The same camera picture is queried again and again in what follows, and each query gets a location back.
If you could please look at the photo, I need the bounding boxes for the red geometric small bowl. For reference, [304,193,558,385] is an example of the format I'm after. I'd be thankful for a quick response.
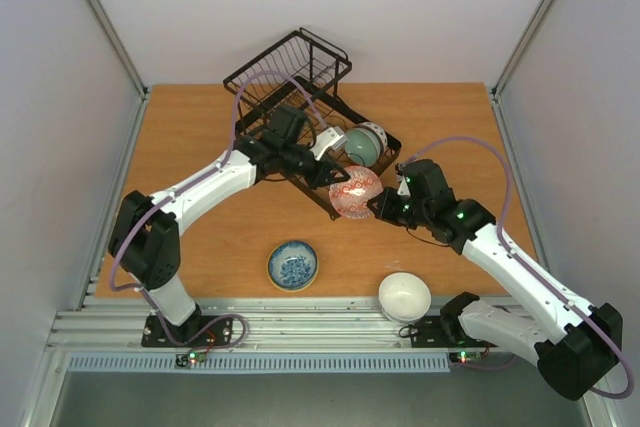
[329,165,383,220]

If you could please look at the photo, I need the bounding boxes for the celadon green bowl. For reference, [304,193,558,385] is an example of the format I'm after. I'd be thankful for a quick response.
[344,127,382,167]

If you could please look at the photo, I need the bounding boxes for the black wire dish rack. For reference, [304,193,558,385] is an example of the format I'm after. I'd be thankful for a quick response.
[223,28,402,219]

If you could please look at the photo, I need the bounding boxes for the plain white bowl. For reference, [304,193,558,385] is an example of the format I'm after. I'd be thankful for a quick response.
[378,272,432,324]

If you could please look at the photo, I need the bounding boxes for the blue floral bowl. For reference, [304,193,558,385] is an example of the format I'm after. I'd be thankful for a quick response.
[267,240,319,292]

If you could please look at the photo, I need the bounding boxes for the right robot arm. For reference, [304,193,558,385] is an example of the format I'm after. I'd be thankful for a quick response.
[367,159,623,401]

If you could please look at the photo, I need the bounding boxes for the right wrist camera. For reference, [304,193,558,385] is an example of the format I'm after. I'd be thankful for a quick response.
[395,163,411,198]

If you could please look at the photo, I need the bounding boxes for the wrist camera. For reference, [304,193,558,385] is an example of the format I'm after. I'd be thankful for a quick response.
[310,127,347,160]
[395,163,411,198]

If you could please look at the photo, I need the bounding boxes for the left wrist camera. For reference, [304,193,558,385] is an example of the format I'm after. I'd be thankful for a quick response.
[310,127,347,160]

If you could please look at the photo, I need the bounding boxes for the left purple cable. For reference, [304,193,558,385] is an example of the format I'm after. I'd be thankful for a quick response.
[108,71,331,348]

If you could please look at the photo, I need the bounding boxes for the purple cable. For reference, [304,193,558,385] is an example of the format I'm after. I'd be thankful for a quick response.
[108,71,331,348]
[402,135,636,401]

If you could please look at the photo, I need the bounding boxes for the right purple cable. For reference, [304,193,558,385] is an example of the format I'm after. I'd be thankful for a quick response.
[402,135,636,401]

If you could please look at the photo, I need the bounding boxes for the aluminium rail frame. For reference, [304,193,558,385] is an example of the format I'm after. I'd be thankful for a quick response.
[46,295,595,352]

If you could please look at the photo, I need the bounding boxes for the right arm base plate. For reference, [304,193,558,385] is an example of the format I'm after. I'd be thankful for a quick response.
[403,316,493,349]

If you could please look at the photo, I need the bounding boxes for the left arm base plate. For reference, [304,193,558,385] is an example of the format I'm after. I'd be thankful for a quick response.
[141,315,234,348]

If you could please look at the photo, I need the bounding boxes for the blue slotted cable duct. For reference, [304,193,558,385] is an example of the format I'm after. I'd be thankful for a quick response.
[67,352,450,375]

